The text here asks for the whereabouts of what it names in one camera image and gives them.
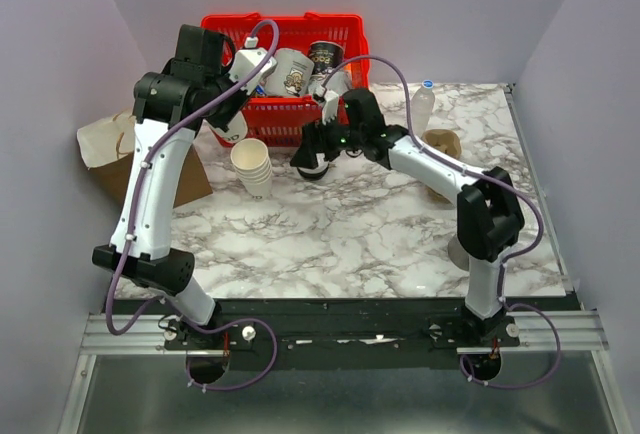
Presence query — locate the clear plastic water bottle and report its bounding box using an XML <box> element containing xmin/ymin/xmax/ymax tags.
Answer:
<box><xmin>410</xmin><ymin>80</ymin><xmax>435</xmax><ymax>136</ymax></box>

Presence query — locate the grey printed cup in basket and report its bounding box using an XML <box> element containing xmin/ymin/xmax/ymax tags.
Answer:
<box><xmin>264</xmin><ymin>48</ymin><xmax>314</xmax><ymax>98</ymax></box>

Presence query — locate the stack of white paper cups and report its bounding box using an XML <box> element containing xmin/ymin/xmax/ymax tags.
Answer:
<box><xmin>230</xmin><ymin>138</ymin><xmax>273</xmax><ymax>199</ymax></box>

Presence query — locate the black printed can in basket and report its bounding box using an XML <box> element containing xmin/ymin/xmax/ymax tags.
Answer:
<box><xmin>307</xmin><ymin>41</ymin><xmax>344</xmax><ymax>76</ymax></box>

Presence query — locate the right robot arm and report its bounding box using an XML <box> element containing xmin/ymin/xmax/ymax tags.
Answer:
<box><xmin>290</xmin><ymin>88</ymin><xmax>524</xmax><ymax>346</ymax></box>

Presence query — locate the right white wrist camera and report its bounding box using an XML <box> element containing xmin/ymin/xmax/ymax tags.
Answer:
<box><xmin>312</xmin><ymin>85</ymin><xmax>340</xmax><ymax>125</ymax></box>

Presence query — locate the grey crumpled item in basket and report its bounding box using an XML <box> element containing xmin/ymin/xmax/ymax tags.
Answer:
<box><xmin>307</xmin><ymin>70</ymin><xmax>353</xmax><ymax>102</ymax></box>

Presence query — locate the single white paper cup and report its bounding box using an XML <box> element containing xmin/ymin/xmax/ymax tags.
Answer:
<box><xmin>209</xmin><ymin>112</ymin><xmax>248</xmax><ymax>145</ymax></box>

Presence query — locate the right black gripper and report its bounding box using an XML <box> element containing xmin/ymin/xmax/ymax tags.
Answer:
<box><xmin>288</xmin><ymin>112</ymin><xmax>363</xmax><ymax>171</ymax></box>

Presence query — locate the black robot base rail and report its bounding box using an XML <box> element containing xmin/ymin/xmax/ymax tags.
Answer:
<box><xmin>82</xmin><ymin>295</ymin><xmax>598</xmax><ymax>379</ymax></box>

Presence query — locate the stack of cup lids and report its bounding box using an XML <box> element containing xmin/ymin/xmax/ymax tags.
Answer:
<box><xmin>296</xmin><ymin>163</ymin><xmax>330</xmax><ymax>181</ymax></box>

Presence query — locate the brown pulp cup carrier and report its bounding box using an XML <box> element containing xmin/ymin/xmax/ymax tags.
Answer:
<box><xmin>421</xmin><ymin>129</ymin><xmax>462</xmax><ymax>204</ymax></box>

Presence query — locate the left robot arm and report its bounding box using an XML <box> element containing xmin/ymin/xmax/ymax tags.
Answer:
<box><xmin>92</xmin><ymin>25</ymin><xmax>261</xmax><ymax>349</ymax></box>

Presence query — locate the red plastic shopping basket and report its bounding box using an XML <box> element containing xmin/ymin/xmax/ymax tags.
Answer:
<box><xmin>201</xmin><ymin>12</ymin><xmax>369</xmax><ymax>147</ymax></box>

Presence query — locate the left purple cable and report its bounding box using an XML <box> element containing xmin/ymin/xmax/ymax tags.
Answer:
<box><xmin>105</xmin><ymin>19</ymin><xmax>280</xmax><ymax>393</ymax></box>

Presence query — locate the brown paper takeout bag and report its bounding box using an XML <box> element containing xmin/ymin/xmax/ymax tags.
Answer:
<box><xmin>76</xmin><ymin>110</ymin><xmax>213</xmax><ymax>207</ymax></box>

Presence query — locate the grey cup of straws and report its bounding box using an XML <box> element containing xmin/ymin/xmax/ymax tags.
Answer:
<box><xmin>447</xmin><ymin>234</ymin><xmax>470</xmax><ymax>272</ymax></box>

